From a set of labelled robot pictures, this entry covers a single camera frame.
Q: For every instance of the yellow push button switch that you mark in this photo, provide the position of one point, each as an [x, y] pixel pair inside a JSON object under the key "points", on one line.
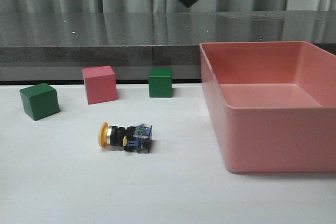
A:
{"points": [[133, 138]]}

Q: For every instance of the pink cube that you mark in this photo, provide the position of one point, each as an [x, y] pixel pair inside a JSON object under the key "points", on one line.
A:
{"points": [[100, 84]]}

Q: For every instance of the green cube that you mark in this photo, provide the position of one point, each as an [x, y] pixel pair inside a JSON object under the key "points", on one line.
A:
{"points": [[160, 83], [39, 101]]}

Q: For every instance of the green cube right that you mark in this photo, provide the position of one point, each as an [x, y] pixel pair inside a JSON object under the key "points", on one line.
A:
{"points": [[160, 83]]}

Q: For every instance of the dark glossy counter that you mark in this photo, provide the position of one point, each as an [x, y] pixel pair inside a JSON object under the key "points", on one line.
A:
{"points": [[56, 47]]}

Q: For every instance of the green cube left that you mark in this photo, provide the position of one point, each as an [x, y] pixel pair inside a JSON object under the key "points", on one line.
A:
{"points": [[39, 101]]}

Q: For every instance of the pink plastic bin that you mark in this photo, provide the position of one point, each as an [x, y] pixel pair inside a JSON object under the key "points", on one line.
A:
{"points": [[272, 105]]}

